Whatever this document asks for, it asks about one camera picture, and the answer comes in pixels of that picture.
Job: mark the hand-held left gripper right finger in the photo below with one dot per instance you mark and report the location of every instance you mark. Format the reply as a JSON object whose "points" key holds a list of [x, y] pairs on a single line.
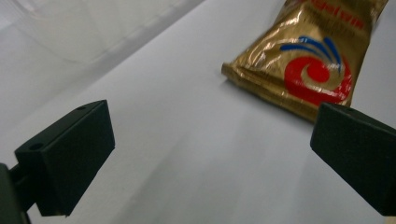
{"points": [[358, 155]]}

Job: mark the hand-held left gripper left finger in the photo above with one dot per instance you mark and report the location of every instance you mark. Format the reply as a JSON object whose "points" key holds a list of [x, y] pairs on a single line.
{"points": [[71, 161]]}

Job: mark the gold snack packet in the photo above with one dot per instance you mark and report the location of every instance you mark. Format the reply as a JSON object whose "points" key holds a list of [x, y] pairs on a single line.
{"points": [[299, 62]]}

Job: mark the clear plastic container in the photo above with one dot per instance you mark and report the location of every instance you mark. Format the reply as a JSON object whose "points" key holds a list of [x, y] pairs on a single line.
{"points": [[77, 28]]}

